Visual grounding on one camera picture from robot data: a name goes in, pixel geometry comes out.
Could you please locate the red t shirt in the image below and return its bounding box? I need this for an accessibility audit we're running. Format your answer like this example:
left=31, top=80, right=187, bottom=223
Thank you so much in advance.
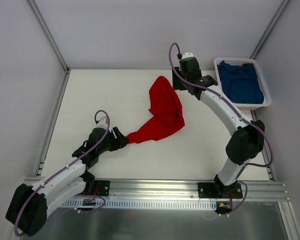
left=126, top=76, right=185, bottom=144

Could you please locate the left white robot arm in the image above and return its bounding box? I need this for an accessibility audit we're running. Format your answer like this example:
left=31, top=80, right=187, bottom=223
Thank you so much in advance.
left=5, top=127, right=129, bottom=237

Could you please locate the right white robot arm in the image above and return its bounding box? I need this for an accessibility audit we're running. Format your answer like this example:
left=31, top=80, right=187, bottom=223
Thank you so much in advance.
left=172, top=52, right=265, bottom=199

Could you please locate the white plastic basket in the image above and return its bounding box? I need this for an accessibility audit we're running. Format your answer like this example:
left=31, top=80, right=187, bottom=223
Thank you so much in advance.
left=214, top=57, right=271, bottom=111

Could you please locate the blue t shirt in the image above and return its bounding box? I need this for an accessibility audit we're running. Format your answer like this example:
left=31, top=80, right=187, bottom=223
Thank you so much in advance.
left=217, top=61, right=265, bottom=104

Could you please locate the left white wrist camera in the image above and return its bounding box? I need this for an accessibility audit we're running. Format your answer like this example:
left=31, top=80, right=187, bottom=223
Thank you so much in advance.
left=96, top=117, right=110, bottom=130

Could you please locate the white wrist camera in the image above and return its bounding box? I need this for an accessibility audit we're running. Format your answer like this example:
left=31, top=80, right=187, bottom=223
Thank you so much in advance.
left=181, top=52, right=195, bottom=60
left=96, top=117, right=110, bottom=130

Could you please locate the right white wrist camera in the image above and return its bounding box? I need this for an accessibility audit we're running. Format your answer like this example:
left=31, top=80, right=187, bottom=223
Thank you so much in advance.
left=181, top=52, right=195, bottom=60

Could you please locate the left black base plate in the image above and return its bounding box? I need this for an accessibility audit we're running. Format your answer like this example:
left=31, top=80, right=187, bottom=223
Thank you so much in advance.
left=81, top=180, right=111, bottom=197

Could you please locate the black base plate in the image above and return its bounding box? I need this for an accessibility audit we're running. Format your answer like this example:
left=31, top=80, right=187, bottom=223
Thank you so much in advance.
left=81, top=180, right=111, bottom=197
left=197, top=182, right=243, bottom=199

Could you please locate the aluminium mounting rail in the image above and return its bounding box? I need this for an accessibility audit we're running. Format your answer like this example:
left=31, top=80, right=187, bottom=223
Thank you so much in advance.
left=23, top=176, right=291, bottom=202

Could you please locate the white slotted cable duct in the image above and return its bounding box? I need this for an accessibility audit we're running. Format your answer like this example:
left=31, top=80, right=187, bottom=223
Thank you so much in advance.
left=61, top=198, right=217, bottom=211

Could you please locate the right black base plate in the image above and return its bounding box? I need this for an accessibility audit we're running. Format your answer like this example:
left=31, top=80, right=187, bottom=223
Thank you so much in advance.
left=197, top=182, right=243, bottom=199

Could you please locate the left aluminium frame post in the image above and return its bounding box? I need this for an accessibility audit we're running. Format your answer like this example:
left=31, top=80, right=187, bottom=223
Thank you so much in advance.
left=25, top=0, right=70, bottom=74

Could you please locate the aluminium frame post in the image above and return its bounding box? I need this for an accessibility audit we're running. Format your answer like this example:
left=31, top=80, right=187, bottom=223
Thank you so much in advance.
left=25, top=0, right=70, bottom=74
left=250, top=0, right=292, bottom=59

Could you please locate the right aluminium frame post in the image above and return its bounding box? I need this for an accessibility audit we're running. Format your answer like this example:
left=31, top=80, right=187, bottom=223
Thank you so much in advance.
left=250, top=0, right=292, bottom=59

